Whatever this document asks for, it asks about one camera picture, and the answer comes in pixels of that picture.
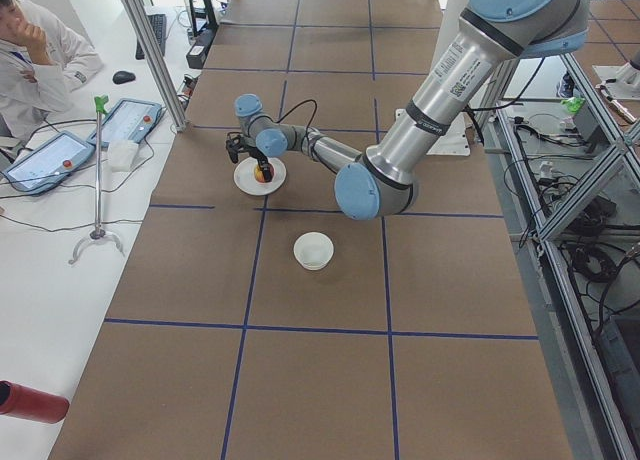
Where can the red cylinder bottle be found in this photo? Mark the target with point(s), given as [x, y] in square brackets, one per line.
[26, 403]

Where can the red yellow apple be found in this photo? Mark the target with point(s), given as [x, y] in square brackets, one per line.
[263, 174]

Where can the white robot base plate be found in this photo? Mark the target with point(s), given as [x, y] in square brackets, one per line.
[450, 140]

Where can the teach pendant tablet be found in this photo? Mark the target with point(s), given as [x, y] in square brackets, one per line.
[129, 119]
[48, 165]

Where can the teach pendant tablet far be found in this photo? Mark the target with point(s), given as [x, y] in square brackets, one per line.
[129, 119]

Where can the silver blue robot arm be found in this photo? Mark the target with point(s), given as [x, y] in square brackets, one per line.
[379, 181]

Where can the aluminium frame post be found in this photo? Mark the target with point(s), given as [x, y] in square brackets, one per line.
[155, 61]

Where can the white tissue packet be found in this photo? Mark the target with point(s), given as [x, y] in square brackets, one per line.
[121, 155]

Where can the brown paper table cover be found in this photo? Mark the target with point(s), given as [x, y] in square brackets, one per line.
[278, 328]

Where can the aluminium frame rail right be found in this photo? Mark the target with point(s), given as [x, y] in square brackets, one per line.
[566, 163]

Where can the white bowl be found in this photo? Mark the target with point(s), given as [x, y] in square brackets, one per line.
[313, 250]

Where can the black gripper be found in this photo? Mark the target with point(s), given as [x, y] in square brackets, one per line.
[259, 158]

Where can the teach pendant tablet near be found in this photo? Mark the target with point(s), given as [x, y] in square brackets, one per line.
[48, 165]

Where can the white plate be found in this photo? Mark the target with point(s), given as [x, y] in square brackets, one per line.
[245, 180]

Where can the black computer mouse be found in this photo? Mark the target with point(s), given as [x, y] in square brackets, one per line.
[122, 77]

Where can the metal reacher grabber tool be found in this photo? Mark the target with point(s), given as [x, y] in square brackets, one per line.
[99, 234]

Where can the person in white coat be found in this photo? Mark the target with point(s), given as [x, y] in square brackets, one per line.
[42, 62]

